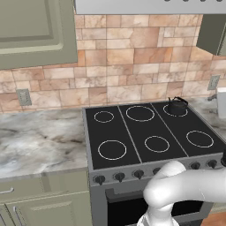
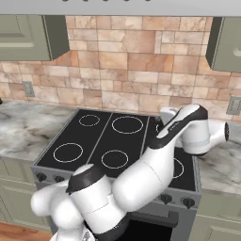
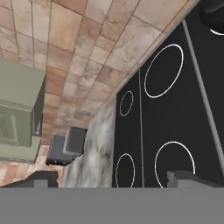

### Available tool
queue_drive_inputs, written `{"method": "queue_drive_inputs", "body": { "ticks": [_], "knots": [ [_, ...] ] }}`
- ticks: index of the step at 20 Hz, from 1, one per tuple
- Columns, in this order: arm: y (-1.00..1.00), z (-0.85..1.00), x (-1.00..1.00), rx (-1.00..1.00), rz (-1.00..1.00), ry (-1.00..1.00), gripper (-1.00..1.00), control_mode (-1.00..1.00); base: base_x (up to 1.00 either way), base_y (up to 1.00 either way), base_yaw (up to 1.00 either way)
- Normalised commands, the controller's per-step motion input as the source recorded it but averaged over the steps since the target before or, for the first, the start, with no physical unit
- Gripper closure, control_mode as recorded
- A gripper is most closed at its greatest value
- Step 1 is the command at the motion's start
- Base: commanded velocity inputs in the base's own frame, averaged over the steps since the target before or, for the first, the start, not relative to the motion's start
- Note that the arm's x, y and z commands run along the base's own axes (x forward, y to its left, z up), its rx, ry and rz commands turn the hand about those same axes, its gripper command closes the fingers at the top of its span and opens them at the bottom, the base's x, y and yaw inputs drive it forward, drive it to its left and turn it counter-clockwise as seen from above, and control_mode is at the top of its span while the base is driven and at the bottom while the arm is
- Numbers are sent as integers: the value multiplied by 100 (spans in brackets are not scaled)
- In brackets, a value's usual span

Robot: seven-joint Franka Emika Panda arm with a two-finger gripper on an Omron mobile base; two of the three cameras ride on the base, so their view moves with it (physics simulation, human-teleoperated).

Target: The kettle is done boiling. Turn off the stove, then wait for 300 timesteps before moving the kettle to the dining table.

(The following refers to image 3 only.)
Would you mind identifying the dark grey toaster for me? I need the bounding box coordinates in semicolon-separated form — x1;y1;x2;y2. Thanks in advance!
45;125;88;167

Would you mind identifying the black glass hob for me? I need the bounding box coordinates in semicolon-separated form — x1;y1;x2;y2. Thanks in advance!
111;0;224;189

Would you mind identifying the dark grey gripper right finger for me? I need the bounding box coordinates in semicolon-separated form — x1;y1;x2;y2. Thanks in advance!
166;170;224;189

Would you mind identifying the sage green cupboard run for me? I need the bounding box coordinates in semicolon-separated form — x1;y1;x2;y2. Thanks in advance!
0;57;47;165

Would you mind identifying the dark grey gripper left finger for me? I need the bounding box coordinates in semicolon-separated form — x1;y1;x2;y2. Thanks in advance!
2;171;59;189

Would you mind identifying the black kettle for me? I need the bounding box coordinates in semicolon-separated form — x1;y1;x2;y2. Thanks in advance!
199;0;224;31

